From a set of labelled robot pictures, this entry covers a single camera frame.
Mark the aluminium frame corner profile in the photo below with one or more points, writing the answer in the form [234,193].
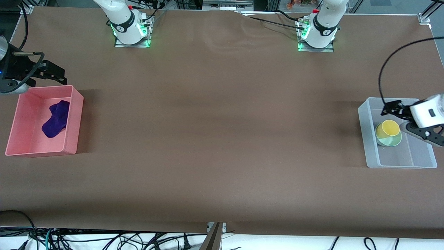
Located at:
[27,9]

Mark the grey power strip box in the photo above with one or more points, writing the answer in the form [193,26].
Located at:
[227,5]

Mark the purple cloth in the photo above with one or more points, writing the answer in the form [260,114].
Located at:
[55,119]

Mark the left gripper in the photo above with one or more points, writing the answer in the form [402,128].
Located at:
[403,111]

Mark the yellow cup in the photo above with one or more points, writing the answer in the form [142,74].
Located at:
[388,128]

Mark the pink plastic bin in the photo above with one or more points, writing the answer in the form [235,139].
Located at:
[34,139]

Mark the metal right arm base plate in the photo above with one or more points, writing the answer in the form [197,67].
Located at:
[119,44]

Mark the clear plastic bin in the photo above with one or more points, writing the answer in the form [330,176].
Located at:
[416,152]

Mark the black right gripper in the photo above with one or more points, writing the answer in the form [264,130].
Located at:
[18,68]

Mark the brown table cover sheet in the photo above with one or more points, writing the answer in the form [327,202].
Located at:
[222,121]

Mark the dark aluminium post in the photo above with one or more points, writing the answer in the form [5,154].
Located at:
[213,239]

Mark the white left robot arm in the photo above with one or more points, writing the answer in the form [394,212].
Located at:
[322,27]

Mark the green bowl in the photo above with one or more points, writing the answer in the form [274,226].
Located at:
[392,141]

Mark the orange red background clutter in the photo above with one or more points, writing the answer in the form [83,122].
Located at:
[298,3]

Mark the aluminium table corner bracket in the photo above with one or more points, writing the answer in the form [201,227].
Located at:
[425,18]

